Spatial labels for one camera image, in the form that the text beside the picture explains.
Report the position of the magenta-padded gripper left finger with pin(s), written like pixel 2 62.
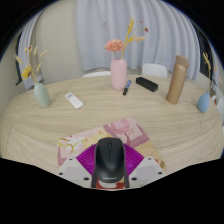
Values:
pixel 71 168

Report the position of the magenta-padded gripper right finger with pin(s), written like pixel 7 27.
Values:
pixel 148 168

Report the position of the black computer mouse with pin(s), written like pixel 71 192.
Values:
pixel 110 160

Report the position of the cartoon print mouse pad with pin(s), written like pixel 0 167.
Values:
pixel 126 130

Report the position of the white remote control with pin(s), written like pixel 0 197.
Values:
pixel 74 100

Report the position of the green ceramic vase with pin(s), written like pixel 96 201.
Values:
pixel 42 96

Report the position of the black blue marker pen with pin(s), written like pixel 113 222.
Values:
pixel 126 87

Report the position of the small black box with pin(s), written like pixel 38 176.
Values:
pixel 147 84

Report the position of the blue ceramic vase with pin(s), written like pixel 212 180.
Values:
pixel 203 102

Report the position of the gold drink bottle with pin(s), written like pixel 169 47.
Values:
pixel 177 80

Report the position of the pink ceramic vase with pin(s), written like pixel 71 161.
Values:
pixel 118 75

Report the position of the dark window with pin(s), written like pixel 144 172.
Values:
pixel 201 46
pixel 18 63

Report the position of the yellow blue dried flower bunch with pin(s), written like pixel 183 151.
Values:
pixel 207 61

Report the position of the pink orange dried flower bunch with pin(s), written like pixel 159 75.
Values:
pixel 114 45

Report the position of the narrow white curtain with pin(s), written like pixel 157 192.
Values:
pixel 28 36

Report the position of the wide white curtain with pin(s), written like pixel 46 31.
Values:
pixel 160 30

